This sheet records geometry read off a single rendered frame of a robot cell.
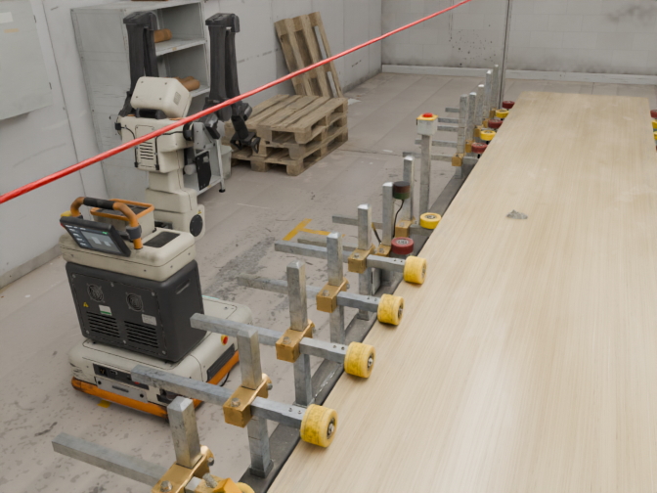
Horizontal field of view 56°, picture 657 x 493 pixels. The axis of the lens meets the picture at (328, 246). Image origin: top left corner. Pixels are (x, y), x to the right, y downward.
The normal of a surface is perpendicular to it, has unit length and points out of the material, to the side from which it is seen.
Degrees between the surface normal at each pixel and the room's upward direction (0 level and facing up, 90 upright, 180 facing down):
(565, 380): 0
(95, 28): 90
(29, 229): 90
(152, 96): 47
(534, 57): 90
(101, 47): 90
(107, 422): 0
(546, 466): 0
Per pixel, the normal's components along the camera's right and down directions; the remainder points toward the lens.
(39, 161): 0.92, 0.14
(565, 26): -0.40, 0.42
